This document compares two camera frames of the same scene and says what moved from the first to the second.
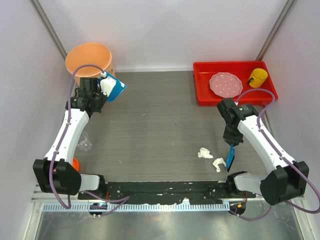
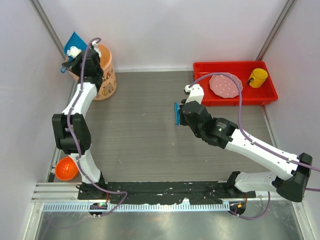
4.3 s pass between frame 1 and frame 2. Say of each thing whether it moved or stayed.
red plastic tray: stayed
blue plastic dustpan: moved
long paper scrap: moved
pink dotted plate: stayed
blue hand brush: moved
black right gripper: moved
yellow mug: stayed
